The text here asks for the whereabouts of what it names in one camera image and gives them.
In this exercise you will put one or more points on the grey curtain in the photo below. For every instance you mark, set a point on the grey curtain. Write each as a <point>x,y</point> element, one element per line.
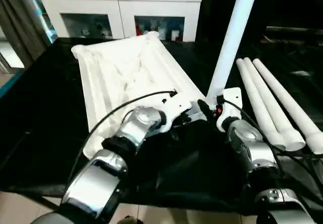
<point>20,19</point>

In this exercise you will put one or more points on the black piano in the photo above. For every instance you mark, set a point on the black piano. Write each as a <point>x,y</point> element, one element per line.
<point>285,4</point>

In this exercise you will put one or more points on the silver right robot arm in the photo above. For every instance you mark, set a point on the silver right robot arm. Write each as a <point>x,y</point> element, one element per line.
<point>252,143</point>

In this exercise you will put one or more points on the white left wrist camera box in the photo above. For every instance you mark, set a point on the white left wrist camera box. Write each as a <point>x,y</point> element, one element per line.
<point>174,108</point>

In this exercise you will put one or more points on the white plastic table leg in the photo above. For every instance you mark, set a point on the white plastic table leg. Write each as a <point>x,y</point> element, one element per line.
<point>232,37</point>
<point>287,100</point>
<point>270,100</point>
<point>255,100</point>

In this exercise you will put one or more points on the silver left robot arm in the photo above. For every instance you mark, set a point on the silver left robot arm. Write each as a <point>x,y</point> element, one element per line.
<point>126,138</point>

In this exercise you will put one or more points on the black work mat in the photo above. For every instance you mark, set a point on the black work mat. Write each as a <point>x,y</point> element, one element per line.
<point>191,173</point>

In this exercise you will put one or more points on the white plastic table top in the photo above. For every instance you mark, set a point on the white plastic table top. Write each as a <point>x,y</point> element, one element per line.
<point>121,72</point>

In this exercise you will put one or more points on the white glass-door cabinet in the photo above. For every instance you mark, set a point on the white glass-door cabinet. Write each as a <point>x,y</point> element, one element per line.
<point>121,4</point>

